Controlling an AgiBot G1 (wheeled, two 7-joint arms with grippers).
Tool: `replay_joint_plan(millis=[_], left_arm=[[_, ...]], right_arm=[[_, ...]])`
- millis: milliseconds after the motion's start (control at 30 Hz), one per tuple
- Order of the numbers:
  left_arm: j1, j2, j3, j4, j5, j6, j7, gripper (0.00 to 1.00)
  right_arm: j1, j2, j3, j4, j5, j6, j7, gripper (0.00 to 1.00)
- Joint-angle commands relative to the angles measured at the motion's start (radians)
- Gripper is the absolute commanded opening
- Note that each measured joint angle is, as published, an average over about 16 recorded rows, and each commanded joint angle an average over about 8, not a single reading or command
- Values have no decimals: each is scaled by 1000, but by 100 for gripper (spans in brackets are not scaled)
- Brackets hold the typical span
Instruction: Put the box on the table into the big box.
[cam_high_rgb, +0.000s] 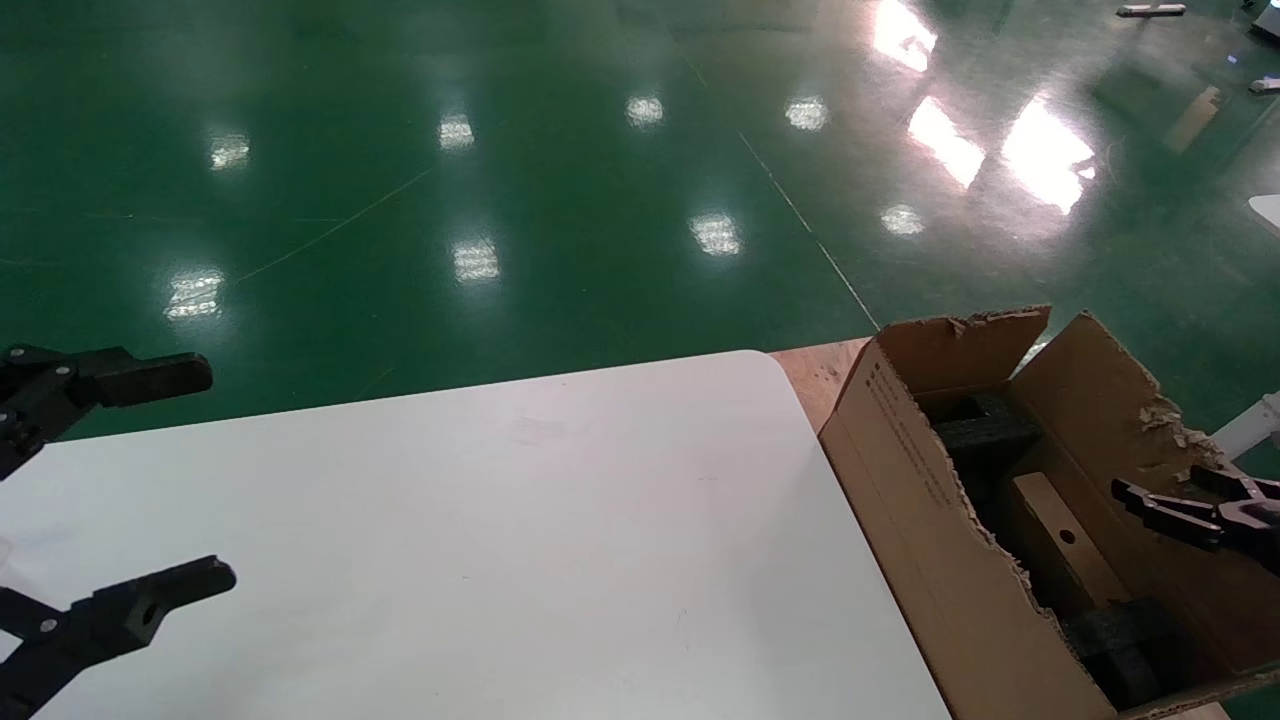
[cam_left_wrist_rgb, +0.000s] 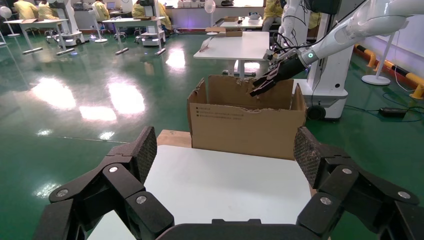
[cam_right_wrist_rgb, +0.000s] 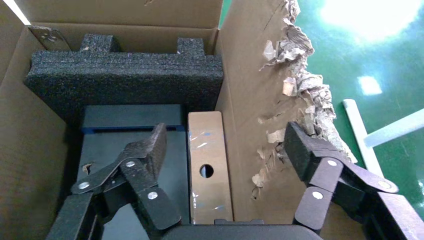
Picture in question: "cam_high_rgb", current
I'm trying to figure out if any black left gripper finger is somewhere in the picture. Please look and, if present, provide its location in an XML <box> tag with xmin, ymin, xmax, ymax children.
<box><xmin>0</xmin><ymin>345</ymin><xmax>214</xmax><ymax>481</ymax></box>
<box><xmin>0</xmin><ymin>556</ymin><xmax>238</xmax><ymax>720</ymax></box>

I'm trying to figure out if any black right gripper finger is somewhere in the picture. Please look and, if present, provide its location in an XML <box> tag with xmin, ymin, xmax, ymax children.
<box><xmin>1112</xmin><ymin>478</ymin><xmax>1280</xmax><ymax>579</ymax></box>
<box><xmin>1190</xmin><ymin>463</ymin><xmax>1280</xmax><ymax>506</ymax></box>

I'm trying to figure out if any small brown box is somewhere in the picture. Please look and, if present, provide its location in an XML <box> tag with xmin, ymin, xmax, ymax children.
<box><xmin>1005</xmin><ymin>470</ymin><xmax>1136</xmax><ymax>616</ymax></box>

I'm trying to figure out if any big cardboard box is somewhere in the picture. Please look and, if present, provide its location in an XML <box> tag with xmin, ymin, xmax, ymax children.
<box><xmin>818</xmin><ymin>305</ymin><xmax>1280</xmax><ymax>720</ymax></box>

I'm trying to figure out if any black foam block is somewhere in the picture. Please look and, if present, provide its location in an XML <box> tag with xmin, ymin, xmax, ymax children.
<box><xmin>932</xmin><ymin>392</ymin><xmax>1043</xmax><ymax>459</ymax></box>
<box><xmin>1058</xmin><ymin>598</ymin><xmax>1191</xmax><ymax>709</ymax></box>

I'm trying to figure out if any wooden platform board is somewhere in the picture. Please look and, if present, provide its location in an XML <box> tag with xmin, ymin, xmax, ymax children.
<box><xmin>768</xmin><ymin>338</ymin><xmax>879</xmax><ymax>434</ymax></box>

